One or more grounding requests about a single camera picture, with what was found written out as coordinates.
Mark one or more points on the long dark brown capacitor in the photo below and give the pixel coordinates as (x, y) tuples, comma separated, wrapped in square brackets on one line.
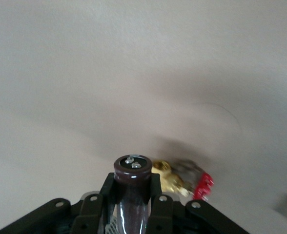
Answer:
[(132, 185)]

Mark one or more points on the brown table cover mat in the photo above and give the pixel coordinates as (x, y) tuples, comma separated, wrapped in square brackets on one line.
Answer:
[(85, 73)]

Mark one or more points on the brass valve red handwheel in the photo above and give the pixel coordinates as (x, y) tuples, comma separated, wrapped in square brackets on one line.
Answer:
[(172, 181)]

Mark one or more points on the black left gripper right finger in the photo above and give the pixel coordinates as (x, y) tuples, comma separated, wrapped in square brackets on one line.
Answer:
[(168, 214)]

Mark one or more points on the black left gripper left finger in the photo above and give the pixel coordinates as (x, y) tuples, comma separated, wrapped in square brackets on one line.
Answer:
[(92, 212)]

